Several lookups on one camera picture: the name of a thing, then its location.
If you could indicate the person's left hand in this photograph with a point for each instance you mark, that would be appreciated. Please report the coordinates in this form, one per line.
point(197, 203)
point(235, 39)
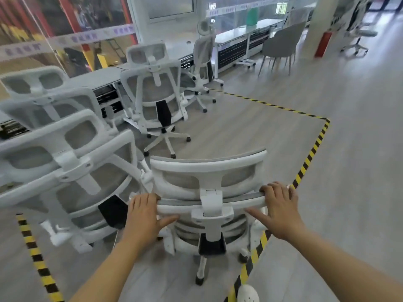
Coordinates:
point(141, 220)

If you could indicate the person's right hand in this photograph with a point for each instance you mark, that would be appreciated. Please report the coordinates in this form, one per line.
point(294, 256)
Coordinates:
point(283, 213)

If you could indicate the person's right forearm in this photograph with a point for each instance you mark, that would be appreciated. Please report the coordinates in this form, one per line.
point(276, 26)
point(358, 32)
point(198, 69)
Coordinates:
point(346, 267)

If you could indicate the person's left forearm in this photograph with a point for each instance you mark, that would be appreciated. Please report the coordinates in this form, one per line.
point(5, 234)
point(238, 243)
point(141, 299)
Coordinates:
point(110, 273)

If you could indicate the black yellow floor tape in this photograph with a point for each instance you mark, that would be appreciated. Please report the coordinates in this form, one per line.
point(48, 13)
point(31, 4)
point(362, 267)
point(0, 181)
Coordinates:
point(307, 160)
point(37, 257)
point(274, 105)

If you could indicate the white perforated clog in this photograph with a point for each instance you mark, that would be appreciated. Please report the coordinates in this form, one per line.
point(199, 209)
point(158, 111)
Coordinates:
point(248, 294)

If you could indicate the grey folding table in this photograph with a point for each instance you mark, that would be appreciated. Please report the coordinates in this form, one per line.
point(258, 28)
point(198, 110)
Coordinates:
point(267, 24)
point(94, 75)
point(176, 48)
point(230, 32)

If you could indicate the red fire extinguisher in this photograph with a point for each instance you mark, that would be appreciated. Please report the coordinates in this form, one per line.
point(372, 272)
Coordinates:
point(323, 43)

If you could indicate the white printed window strip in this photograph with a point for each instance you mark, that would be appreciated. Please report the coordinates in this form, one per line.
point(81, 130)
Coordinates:
point(94, 36)
point(231, 9)

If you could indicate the white swivel chair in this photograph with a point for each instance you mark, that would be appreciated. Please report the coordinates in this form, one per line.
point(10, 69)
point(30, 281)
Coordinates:
point(362, 33)

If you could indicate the green cylindrical container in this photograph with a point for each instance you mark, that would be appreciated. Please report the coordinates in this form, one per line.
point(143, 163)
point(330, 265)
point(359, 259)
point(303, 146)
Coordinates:
point(252, 17)

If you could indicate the white framed window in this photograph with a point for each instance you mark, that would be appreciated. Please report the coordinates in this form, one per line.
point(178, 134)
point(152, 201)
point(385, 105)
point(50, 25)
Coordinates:
point(170, 6)

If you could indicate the row of red yellow pillars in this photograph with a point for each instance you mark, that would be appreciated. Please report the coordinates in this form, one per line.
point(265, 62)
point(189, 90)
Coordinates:
point(67, 9)

